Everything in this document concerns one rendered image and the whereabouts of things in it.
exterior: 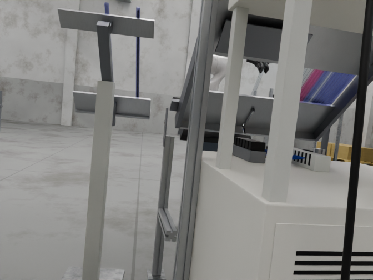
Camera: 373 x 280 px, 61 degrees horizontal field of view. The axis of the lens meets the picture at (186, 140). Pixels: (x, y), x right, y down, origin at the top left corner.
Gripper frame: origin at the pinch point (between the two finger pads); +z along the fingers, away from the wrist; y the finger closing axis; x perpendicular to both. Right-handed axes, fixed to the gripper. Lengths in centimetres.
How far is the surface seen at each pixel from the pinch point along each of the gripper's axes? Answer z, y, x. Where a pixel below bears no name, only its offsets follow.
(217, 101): 6.3, -17.5, 13.2
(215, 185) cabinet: 63, -31, -12
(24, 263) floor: 47, -101, 77
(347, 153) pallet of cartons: -270, 371, 403
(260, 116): 6.2, 3.9, 22.1
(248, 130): 8.0, 0.0, 29.4
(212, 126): 7.2, -17.1, 27.6
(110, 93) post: 8, -61, 8
